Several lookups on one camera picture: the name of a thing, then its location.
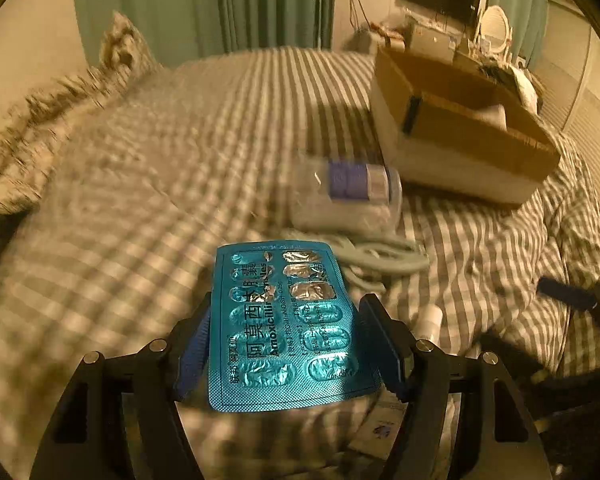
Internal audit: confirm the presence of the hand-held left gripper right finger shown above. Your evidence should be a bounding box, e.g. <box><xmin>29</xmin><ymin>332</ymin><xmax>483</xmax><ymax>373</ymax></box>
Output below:
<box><xmin>359</xmin><ymin>293</ymin><xmax>554</xmax><ymax>480</ymax></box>

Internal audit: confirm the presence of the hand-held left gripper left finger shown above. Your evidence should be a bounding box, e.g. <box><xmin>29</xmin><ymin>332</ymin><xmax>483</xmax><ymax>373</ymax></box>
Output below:
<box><xmin>27</xmin><ymin>292</ymin><xmax>212</xmax><ymax>480</ymax></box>

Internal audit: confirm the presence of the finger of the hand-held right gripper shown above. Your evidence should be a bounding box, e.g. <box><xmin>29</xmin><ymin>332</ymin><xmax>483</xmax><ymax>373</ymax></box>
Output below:
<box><xmin>537</xmin><ymin>276</ymin><xmax>598</xmax><ymax>312</ymax></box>

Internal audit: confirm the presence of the teal pill blister pack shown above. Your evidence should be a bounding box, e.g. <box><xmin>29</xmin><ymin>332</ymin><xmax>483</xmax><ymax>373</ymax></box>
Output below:
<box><xmin>207</xmin><ymin>240</ymin><xmax>384</xmax><ymax>414</ymax></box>

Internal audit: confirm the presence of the cardboard box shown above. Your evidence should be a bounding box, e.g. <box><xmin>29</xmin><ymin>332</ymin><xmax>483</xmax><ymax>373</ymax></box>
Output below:
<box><xmin>369</xmin><ymin>42</ymin><xmax>561</xmax><ymax>206</ymax></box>

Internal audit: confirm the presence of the small white bottle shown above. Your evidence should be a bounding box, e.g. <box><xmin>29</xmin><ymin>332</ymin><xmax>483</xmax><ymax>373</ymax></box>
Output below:
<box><xmin>422</xmin><ymin>304</ymin><xmax>444</xmax><ymax>342</ymax></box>

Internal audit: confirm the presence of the white paper leaflet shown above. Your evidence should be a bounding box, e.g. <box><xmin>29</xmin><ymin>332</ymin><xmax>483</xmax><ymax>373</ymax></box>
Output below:
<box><xmin>352</xmin><ymin>387</ymin><xmax>408</xmax><ymax>461</ymax></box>

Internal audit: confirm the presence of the clear plastic bag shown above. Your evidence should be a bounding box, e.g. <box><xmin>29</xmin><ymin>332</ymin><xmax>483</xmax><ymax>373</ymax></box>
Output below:
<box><xmin>291</xmin><ymin>155</ymin><xmax>404</xmax><ymax>234</ymax></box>

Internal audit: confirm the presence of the purple and white packet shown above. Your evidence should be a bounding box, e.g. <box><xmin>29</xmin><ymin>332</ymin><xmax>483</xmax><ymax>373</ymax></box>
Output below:
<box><xmin>326</xmin><ymin>160</ymin><xmax>392</xmax><ymax>203</ymax></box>

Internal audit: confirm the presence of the checked bed blanket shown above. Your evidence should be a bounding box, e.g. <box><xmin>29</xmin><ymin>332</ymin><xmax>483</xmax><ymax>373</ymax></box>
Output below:
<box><xmin>0</xmin><ymin>45</ymin><xmax>600</xmax><ymax>480</ymax></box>

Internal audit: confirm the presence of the white wardrobe door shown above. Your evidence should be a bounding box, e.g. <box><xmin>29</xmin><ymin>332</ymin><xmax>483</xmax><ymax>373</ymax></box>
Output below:
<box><xmin>542</xmin><ymin>0</ymin><xmax>600</xmax><ymax>228</ymax></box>

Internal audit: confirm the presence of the white packet in box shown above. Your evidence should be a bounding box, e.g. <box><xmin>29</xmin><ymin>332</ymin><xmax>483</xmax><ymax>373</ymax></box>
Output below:
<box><xmin>471</xmin><ymin>102</ymin><xmax>509</xmax><ymax>130</ymax></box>

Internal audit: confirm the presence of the round white table mirror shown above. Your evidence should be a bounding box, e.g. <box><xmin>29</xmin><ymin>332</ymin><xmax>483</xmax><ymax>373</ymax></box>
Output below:
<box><xmin>478</xmin><ymin>5</ymin><xmax>512</xmax><ymax>55</ymax></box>

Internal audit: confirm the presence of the green curtain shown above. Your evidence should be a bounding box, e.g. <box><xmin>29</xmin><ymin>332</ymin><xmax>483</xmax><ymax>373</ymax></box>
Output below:
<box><xmin>486</xmin><ymin>0</ymin><xmax>552</xmax><ymax>63</ymax></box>
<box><xmin>71</xmin><ymin>0</ymin><xmax>337</xmax><ymax>61</ymax></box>

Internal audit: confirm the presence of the checked pillow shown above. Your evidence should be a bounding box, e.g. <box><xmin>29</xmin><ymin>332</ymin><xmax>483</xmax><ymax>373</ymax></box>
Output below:
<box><xmin>99</xmin><ymin>10</ymin><xmax>167</xmax><ymax>72</ymax></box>

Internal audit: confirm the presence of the grey coiled cable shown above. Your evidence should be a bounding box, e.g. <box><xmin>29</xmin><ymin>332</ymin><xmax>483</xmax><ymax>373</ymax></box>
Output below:
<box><xmin>330</xmin><ymin>236</ymin><xmax>431</xmax><ymax>282</ymax></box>

